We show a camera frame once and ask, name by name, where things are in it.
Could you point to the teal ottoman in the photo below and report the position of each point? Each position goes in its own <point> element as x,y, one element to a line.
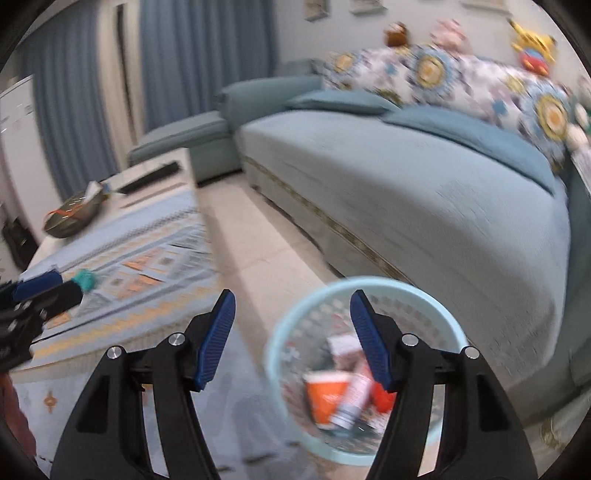
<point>207,137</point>

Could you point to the blue cushion right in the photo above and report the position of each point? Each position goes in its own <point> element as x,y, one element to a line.
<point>471,138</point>

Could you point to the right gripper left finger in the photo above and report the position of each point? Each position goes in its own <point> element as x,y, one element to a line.
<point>105,437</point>

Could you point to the white air conditioner tower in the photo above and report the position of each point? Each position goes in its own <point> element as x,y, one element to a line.
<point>24,155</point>

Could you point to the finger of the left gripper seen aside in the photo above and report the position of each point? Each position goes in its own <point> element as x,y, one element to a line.
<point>26,307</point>

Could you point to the blue cushion left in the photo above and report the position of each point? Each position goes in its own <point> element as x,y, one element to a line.
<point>356,102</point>

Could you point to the pink white yogurt bottle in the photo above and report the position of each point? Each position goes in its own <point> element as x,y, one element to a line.
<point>354,400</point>

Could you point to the teal tape dispenser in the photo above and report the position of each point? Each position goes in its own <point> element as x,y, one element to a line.
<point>86,280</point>

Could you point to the white teddy bear green shirt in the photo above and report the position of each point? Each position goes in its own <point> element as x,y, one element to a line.
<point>578,131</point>

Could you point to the teal sofa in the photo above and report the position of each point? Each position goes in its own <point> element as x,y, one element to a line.
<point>499,240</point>

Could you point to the blue cushion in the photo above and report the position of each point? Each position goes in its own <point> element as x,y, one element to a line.
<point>356,102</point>
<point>471,138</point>

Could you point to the red plastic bag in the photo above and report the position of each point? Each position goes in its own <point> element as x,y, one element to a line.
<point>382,400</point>

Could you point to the black guitar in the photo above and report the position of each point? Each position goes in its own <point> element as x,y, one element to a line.
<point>21,242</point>

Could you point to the yellow pikachu plush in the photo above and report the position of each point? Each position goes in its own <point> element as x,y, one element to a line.
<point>536,52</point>

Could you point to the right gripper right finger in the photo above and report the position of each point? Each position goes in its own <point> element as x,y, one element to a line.
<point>482,436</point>

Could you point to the pink pig plush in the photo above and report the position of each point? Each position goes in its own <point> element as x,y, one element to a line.
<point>449,35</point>

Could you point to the brown monkey plush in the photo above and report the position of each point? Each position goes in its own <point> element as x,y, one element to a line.
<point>396,35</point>

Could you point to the floral long pillow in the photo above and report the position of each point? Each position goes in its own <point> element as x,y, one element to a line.
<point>508,97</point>

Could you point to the light blue trash basket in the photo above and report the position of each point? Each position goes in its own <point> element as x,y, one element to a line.
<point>300,344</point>

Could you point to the square framed picture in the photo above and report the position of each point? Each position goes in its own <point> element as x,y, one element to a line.
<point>366,7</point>

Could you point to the orange paper cup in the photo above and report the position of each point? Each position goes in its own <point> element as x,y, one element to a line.
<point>324,390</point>

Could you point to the blue curtain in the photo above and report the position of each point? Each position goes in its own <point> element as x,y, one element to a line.
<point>107,73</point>

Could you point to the tall framed picture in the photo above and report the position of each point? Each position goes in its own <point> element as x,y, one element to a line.
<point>315,10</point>

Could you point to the dark oval tray bowl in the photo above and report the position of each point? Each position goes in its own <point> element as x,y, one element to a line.
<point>74,215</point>

